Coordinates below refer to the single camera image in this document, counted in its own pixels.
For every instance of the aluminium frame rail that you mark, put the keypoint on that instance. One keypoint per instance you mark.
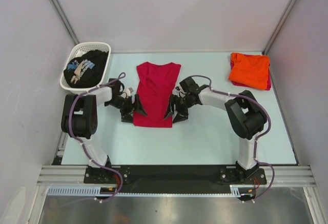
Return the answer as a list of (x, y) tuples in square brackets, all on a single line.
[(77, 175)]

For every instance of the red polo shirt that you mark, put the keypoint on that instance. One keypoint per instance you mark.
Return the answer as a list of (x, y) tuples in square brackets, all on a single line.
[(156, 84)]

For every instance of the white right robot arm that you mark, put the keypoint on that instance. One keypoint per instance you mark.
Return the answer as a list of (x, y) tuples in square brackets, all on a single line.
[(247, 118)]

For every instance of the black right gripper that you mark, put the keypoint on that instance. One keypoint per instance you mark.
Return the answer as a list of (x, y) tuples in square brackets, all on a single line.
[(182, 115)]

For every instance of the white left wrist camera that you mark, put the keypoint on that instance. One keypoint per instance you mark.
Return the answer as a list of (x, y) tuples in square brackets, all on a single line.
[(127, 92)]

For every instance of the white plastic laundry basket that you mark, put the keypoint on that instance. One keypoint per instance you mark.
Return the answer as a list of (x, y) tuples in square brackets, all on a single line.
[(79, 50)]

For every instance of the black printed t shirt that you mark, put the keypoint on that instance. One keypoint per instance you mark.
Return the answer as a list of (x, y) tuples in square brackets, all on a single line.
[(86, 71)]

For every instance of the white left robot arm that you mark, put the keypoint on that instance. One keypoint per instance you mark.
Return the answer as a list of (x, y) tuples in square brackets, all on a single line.
[(80, 121)]

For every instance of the grey slotted cable duct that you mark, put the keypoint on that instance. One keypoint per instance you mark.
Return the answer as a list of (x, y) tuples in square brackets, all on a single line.
[(81, 191)]

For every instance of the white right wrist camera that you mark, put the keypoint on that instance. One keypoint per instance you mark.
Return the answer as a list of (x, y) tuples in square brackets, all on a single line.
[(178, 91)]

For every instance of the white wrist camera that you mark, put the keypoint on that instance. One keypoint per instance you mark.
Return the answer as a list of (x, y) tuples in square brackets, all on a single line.
[(178, 91), (127, 92)]

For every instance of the folded orange t shirt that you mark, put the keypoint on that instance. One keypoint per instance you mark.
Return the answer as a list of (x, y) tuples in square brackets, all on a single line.
[(251, 70)]

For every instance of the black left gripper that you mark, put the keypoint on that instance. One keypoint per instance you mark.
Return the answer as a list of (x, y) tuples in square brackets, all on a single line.
[(138, 107)]

